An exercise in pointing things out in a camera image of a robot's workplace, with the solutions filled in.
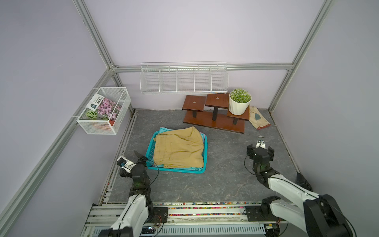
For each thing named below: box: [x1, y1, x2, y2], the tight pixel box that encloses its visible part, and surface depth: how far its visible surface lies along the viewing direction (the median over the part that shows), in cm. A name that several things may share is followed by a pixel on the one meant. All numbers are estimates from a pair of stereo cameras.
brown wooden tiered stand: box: [182, 93, 250, 134], surface depth 107 cm
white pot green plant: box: [228, 87, 252, 116], surface depth 90 cm
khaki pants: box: [152, 126, 204, 169], surface depth 86 cm
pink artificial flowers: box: [97, 97, 122, 121], surface depth 76 cm
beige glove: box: [249, 105, 272, 130], surface depth 115 cm
